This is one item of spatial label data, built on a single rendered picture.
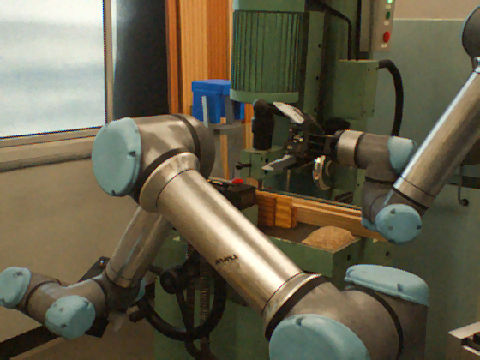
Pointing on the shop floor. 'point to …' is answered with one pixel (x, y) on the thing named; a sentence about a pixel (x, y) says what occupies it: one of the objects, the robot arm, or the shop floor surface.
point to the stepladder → (219, 93)
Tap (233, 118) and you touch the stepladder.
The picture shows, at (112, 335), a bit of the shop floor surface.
